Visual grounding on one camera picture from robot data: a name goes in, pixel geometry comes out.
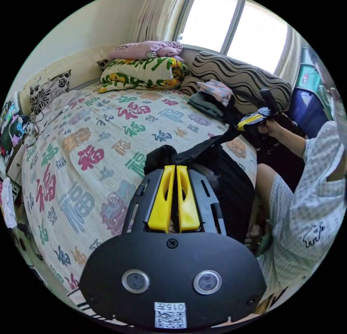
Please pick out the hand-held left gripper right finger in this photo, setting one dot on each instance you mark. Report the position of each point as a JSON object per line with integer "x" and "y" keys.
{"x": 189, "y": 212}

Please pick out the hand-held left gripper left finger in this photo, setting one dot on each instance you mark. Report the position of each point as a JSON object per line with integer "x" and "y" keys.
{"x": 162, "y": 206}

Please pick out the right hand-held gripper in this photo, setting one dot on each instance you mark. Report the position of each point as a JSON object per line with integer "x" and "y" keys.
{"x": 266, "y": 112}

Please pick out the black patterned short sleeve shirt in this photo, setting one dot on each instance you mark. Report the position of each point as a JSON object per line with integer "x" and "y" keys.
{"x": 227, "y": 182}

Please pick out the person's right forearm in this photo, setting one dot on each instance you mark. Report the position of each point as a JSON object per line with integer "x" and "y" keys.
{"x": 294, "y": 142}

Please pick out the person's right hand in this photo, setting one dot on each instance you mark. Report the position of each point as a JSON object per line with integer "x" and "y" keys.
{"x": 273, "y": 129}

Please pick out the pile of clothes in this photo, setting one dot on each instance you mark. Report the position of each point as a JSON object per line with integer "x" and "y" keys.
{"x": 214, "y": 95}

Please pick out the zebra striped rolled blanket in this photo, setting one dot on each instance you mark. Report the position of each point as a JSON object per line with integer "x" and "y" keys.
{"x": 244, "y": 76}

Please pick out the blue storage box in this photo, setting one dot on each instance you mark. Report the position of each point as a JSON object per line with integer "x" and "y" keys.
{"x": 306, "y": 108}

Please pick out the green storage box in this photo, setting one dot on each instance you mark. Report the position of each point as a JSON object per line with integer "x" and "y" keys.
{"x": 309, "y": 73}

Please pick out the window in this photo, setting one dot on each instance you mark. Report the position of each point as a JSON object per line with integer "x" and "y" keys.
{"x": 233, "y": 27}

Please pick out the person's body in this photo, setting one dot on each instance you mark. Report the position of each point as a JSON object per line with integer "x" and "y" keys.
{"x": 306, "y": 203}

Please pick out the bed with printed sheet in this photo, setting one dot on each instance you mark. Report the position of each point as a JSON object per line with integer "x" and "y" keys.
{"x": 89, "y": 117}

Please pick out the folded duck print quilt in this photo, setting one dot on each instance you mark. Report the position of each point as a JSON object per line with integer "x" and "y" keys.
{"x": 141, "y": 73}

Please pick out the pink folded blanket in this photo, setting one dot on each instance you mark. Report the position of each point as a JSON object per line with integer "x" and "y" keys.
{"x": 141, "y": 49}

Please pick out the pale striped curtain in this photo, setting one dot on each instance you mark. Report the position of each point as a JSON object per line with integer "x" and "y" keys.
{"x": 158, "y": 13}

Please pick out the black white floral pillow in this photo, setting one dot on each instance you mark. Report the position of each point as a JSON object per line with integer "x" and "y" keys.
{"x": 50, "y": 91}

